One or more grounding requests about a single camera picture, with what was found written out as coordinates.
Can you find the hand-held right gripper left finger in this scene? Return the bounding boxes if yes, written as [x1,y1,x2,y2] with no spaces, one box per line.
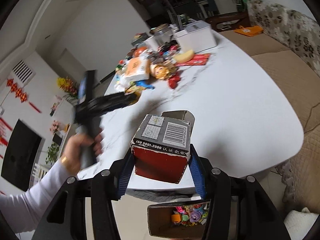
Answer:
[32,151,137,240]

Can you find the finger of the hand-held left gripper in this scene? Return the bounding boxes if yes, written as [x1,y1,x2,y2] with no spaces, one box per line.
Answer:
[100,92,137,115]

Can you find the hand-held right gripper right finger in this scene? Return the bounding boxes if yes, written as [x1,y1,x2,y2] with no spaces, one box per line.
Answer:
[187,144,292,240]

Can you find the red cardboard box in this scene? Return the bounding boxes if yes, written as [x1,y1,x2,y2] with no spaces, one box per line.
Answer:
[130,110,195,184]

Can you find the brown cardboard box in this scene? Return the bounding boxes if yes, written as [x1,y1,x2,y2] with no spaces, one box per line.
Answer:
[147,199,212,239]

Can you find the person's left forearm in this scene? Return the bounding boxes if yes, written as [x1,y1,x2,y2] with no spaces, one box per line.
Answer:
[0,159,78,233]

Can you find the person's left hand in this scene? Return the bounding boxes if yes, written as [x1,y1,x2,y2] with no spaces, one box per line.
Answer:
[62,132,104,177]

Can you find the white plastic bag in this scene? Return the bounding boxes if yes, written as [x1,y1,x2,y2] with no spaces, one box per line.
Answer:
[114,76,130,92]

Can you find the blue wrapper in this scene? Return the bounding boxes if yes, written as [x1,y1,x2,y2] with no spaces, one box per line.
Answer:
[136,80,155,90]

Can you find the yellow flowers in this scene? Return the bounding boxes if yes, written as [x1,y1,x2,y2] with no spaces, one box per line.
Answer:
[57,77,78,98]

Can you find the pink flowers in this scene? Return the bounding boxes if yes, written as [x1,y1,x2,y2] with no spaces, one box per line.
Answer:
[50,120,63,133]

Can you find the pile of colourful small toys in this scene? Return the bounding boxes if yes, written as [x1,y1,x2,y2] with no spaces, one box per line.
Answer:
[171,202,210,227]

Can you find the orange tissue packet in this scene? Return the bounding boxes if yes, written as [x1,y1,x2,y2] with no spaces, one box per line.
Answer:
[124,57,152,82]

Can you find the yellow-haired doll toy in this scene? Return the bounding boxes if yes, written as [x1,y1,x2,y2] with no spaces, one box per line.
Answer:
[150,62,177,80]

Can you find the green potted plant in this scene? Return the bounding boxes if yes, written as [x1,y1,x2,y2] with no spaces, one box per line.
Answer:
[46,142,60,165]

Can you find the red crumpled wrapper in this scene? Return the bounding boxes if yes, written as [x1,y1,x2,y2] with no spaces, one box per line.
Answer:
[168,74,181,89]

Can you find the green round tin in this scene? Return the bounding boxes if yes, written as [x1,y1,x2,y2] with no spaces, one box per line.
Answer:
[132,33,148,46]

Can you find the white cylindrical container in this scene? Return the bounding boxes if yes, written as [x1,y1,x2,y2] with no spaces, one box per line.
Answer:
[145,35,163,52]

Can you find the glass jar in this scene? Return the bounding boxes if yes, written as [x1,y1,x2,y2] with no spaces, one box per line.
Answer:
[151,24,173,44]

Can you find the black television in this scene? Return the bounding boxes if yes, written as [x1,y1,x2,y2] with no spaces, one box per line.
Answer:
[1,119,42,190]

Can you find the yellow curved toy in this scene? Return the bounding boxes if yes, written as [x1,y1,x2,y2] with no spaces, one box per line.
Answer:
[174,49,195,62]

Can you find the red envelope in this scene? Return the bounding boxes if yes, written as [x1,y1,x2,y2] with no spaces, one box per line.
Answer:
[176,53,212,67]

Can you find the white storage box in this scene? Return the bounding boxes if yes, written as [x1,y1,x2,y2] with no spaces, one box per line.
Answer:
[173,21,217,53]

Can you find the white cushion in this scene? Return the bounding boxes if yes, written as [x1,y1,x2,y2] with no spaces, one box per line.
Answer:
[284,206,320,240]

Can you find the dark wooden side table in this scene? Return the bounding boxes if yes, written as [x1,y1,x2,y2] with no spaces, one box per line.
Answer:
[205,12,249,33]

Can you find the white refrigerator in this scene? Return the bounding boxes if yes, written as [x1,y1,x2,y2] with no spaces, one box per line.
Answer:
[211,0,239,15]

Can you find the orange bag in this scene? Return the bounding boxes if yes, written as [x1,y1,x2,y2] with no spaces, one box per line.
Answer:
[234,25,264,37]

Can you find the gold bracelet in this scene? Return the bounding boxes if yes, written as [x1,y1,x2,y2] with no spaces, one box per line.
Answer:
[61,156,78,173]

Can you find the red knot wall decoration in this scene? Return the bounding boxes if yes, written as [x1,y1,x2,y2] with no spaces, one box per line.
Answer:
[6,78,42,114]

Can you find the white wall vent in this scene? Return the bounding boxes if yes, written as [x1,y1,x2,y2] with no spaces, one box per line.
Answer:
[12,60,34,84]

